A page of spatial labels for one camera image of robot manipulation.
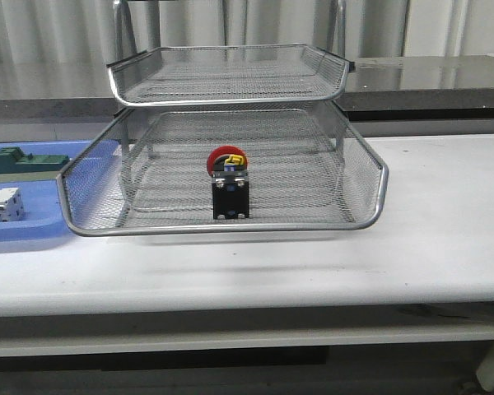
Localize red emergency stop button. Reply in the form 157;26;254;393
207;145;249;220

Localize blue plastic tray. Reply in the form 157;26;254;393
0;139;120;244

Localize green terminal block module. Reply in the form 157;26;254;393
0;146;70;183

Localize white circuit breaker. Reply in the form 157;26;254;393
0;188;25;222

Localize grey stone counter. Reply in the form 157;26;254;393
0;55;494;122

